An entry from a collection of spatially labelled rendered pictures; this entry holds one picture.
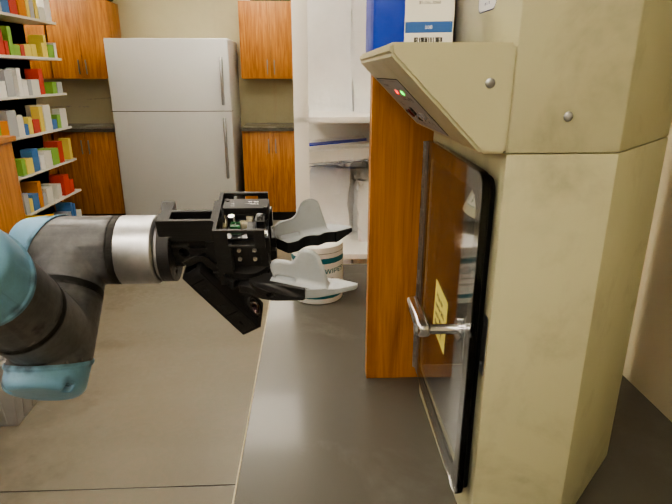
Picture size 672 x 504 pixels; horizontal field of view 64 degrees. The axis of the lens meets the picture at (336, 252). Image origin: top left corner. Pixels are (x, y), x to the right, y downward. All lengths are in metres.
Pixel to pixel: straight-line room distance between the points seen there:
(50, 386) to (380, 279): 0.57
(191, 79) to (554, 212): 5.07
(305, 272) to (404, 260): 0.41
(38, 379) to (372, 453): 0.50
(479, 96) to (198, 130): 5.07
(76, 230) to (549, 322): 0.50
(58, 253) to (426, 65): 0.40
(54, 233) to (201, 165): 4.97
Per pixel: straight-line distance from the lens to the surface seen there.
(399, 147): 0.90
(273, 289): 0.56
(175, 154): 5.60
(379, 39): 0.72
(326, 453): 0.86
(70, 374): 0.57
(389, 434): 0.90
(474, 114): 0.53
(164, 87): 5.57
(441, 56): 0.52
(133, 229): 0.59
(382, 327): 0.99
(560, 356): 0.64
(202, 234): 0.57
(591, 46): 0.57
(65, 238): 0.61
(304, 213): 0.62
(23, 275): 0.47
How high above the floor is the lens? 1.48
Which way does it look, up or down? 18 degrees down
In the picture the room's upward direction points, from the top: straight up
